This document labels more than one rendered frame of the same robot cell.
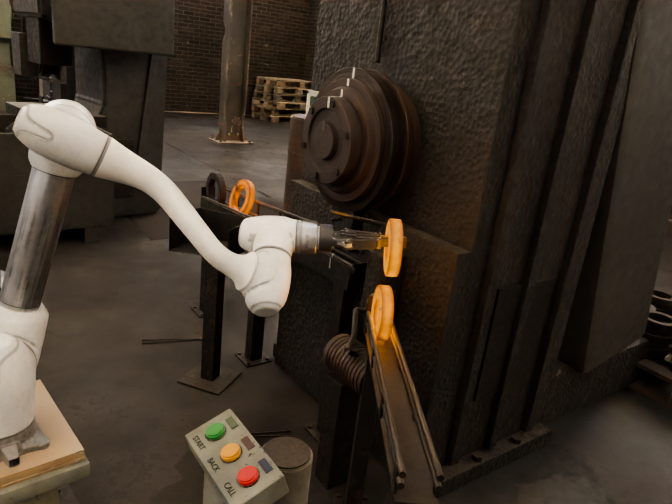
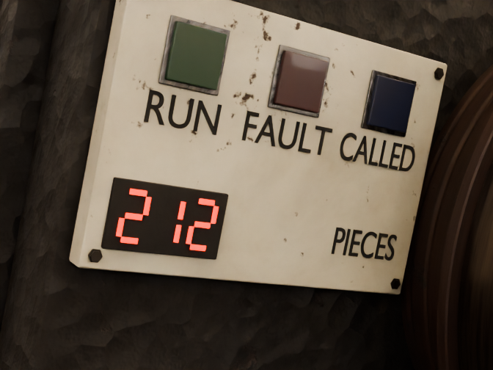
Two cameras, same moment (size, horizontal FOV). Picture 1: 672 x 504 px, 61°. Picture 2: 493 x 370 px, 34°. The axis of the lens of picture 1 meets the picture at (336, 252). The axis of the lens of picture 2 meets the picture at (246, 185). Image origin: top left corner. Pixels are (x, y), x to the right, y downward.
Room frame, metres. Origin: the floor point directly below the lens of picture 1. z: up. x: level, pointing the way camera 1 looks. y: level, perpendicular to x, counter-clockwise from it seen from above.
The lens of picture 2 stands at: (2.22, 0.65, 1.16)
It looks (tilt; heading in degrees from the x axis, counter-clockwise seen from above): 3 degrees down; 276
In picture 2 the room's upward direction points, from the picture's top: 11 degrees clockwise
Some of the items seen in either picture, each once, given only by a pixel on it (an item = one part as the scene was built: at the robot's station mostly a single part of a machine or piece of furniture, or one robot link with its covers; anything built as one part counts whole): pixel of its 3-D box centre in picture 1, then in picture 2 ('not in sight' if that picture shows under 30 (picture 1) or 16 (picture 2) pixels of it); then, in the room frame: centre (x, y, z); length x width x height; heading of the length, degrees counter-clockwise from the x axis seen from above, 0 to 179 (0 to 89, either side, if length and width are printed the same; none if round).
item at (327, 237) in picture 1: (335, 238); not in sight; (1.47, 0.01, 0.91); 0.09 x 0.08 x 0.07; 93
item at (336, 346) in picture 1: (348, 419); not in sight; (1.58, -0.11, 0.27); 0.22 x 0.13 x 0.53; 37
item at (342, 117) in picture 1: (329, 140); not in sight; (1.87, 0.06, 1.11); 0.28 x 0.06 x 0.28; 37
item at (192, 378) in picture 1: (209, 301); not in sight; (2.15, 0.50, 0.36); 0.26 x 0.20 x 0.72; 72
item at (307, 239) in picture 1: (308, 237); not in sight; (1.46, 0.08, 0.91); 0.09 x 0.06 x 0.09; 3
